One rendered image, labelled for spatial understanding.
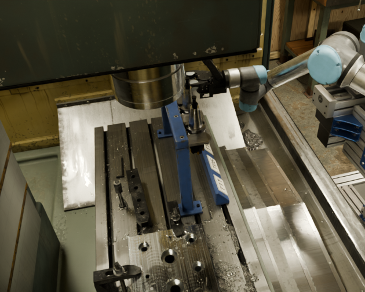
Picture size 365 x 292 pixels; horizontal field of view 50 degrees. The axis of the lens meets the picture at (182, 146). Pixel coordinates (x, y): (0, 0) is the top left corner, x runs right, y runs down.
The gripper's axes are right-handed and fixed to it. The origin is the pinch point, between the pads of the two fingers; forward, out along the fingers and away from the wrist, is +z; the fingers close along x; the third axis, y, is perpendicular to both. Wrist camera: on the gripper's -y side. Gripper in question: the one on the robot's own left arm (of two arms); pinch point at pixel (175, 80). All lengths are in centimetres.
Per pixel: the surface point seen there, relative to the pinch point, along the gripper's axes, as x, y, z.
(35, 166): 36, 63, 72
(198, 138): -38.5, -2.5, -0.7
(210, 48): -66, -45, 3
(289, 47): 184, 91, -134
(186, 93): -23.3, -8.8, -0.2
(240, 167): -5, 46, -27
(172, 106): -21.6, -3.5, 4.3
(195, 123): -34.9, -5.3, -0.6
